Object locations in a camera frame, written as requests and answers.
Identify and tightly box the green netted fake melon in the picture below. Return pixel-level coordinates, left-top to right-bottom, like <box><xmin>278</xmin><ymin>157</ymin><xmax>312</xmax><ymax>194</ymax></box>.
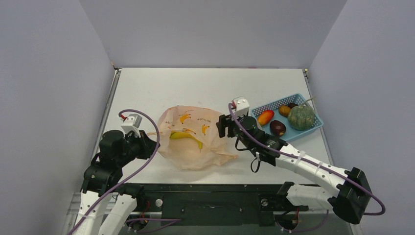
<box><xmin>287</xmin><ymin>105</ymin><xmax>315</xmax><ymax>131</ymax></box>

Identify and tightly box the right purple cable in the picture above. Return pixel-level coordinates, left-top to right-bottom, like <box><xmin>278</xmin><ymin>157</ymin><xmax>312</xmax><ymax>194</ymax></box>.
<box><xmin>228</xmin><ymin>102</ymin><xmax>387</xmax><ymax>216</ymax></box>

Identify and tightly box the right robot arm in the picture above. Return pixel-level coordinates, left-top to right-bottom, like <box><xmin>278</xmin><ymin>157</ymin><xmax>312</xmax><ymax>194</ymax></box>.
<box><xmin>216</xmin><ymin>115</ymin><xmax>374</xmax><ymax>224</ymax></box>

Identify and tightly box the yellow fake banana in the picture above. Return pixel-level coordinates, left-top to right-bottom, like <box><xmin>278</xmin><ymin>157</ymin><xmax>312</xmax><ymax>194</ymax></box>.
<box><xmin>170</xmin><ymin>132</ymin><xmax>203</xmax><ymax>150</ymax></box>

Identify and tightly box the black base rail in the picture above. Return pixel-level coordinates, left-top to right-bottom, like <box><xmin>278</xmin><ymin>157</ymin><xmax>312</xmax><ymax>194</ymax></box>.
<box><xmin>117</xmin><ymin>183</ymin><xmax>312</xmax><ymax>233</ymax></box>

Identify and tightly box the dark red fake fruit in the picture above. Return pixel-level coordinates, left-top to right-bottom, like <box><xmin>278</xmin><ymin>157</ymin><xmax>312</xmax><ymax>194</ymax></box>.
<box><xmin>287</xmin><ymin>102</ymin><xmax>298</xmax><ymax>109</ymax></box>

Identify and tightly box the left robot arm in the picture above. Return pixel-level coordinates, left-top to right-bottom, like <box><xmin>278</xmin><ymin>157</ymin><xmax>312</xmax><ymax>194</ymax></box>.
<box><xmin>68</xmin><ymin>130</ymin><xmax>160</xmax><ymax>235</ymax></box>

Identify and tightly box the dark red fake apple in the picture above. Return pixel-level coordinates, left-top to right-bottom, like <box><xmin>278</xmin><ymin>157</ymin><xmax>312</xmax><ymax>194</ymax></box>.
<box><xmin>269</xmin><ymin>120</ymin><xmax>286</xmax><ymax>137</ymax></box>

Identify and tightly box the purple cable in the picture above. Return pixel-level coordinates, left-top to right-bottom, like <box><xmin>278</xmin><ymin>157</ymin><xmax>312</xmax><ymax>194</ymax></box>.
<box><xmin>66</xmin><ymin>109</ymin><xmax>161</xmax><ymax>235</ymax></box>
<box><xmin>228</xmin><ymin>102</ymin><xmax>387</xmax><ymax>216</ymax></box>

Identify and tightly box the orange plastic bag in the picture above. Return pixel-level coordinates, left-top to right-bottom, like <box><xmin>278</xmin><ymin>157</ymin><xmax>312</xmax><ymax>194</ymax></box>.
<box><xmin>158</xmin><ymin>105</ymin><xmax>238</xmax><ymax>170</ymax></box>

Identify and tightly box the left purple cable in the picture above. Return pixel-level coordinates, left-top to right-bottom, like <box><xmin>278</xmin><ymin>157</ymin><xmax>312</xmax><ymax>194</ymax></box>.
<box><xmin>66</xmin><ymin>109</ymin><xmax>161</xmax><ymax>235</ymax></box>

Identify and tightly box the orange fake fruit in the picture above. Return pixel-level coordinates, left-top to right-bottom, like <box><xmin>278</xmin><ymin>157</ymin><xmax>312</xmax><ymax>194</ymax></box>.
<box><xmin>278</xmin><ymin>105</ymin><xmax>291</xmax><ymax>118</ymax></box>

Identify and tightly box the light blue plastic basket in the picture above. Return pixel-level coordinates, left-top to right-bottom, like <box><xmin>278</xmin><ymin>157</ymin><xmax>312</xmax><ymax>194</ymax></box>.
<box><xmin>250</xmin><ymin>93</ymin><xmax>324</xmax><ymax>142</ymax></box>

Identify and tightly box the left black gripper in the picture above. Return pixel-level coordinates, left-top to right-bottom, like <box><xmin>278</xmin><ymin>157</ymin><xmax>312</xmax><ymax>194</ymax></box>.
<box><xmin>117</xmin><ymin>129</ymin><xmax>161</xmax><ymax>165</ymax></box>

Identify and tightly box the orange red fake mango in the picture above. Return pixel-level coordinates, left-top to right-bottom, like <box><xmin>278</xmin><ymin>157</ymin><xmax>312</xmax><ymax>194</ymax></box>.
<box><xmin>257</xmin><ymin>110</ymin><xmax>275</xmax><ymax>126</ymax></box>

